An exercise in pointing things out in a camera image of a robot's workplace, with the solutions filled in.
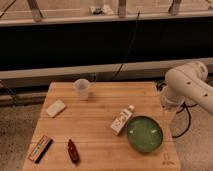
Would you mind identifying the brown orange flat box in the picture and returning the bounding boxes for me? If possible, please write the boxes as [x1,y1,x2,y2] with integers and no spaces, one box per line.
[28,135,53,163]

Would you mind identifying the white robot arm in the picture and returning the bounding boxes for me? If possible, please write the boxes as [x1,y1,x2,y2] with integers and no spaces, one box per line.
[160,61,213,123]

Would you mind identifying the green round plate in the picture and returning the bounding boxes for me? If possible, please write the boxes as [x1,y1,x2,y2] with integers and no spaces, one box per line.
[126,116,164,153]

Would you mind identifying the small items on shelf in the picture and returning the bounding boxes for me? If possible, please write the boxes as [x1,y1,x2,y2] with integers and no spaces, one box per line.
[90,5,114,15]

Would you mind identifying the dark red pepper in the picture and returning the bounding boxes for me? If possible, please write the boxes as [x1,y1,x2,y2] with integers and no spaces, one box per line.
[68,140,80,165]

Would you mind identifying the black cable by arm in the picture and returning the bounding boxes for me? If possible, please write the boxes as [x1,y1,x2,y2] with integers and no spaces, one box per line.
[155,80,198,139]

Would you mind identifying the small white bottle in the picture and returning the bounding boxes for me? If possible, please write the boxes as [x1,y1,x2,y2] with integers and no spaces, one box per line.
[110,105,135,135]

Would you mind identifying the black hanging cable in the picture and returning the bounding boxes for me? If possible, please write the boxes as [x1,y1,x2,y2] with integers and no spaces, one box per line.
[110,9,141,81]

